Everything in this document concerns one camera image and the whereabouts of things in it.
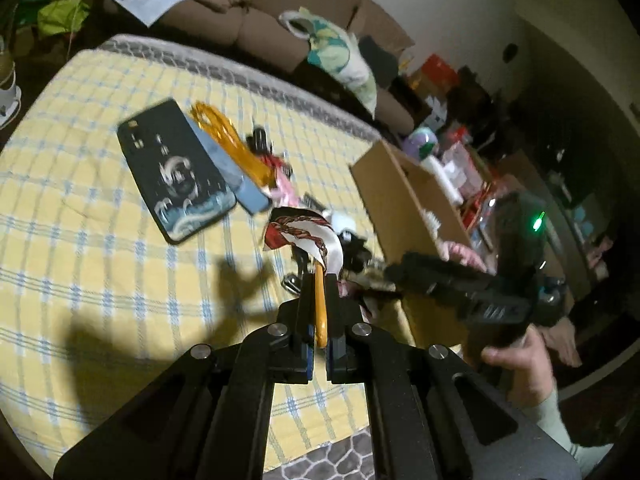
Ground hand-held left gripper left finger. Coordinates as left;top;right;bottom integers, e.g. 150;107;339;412
52;271;318;480

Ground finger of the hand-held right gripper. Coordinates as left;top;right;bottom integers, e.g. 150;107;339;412
383;251;454;299

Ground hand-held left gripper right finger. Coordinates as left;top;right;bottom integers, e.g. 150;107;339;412
324;271;585;480

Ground pink cloth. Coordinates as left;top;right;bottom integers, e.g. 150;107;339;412
440;240;488;276

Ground orange plastic stick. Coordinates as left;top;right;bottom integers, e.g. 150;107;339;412
311;262;331;350

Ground brown cardboard box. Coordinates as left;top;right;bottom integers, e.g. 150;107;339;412
349;139;506;361

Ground person's right hand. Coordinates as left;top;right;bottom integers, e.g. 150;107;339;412
480;327;558;411

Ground black white hair accessory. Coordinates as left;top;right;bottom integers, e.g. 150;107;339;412
340;232;376;281

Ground white plastic bottle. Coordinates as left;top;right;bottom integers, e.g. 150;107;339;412
422;155;463;206

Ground purple white round object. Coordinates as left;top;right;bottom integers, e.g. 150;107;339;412
407;127;441;158

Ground pink hair accessory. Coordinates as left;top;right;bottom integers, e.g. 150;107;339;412
270;170;303;206

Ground red hair accessory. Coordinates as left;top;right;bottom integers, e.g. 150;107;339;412
260;152;291;176

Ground blue grey nail file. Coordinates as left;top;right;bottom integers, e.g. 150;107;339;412
182;110;273;215

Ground red box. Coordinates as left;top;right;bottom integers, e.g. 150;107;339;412
422;55;461;88

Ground small black clip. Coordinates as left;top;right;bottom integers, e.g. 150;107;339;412
247;127;273;156

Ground dark grey cloth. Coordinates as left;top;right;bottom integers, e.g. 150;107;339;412
357;35;401;88

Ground yellow checked tablecloth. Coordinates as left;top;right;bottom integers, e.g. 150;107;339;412
0;47;401;473

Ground floral tote bag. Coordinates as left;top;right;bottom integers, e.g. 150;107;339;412
277;7;378;116

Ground black printed phone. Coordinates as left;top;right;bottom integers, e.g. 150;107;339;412
116;97;237;246

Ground orange plastic scissors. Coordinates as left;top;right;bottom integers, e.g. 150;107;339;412
189;101;277;188

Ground printed paper sheet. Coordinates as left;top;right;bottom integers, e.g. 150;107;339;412
105;0;181;28

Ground white beige stand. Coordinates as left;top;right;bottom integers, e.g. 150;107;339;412
0;35;23;128

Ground green plastic bag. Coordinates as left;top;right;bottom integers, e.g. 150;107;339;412
37;0;91;38

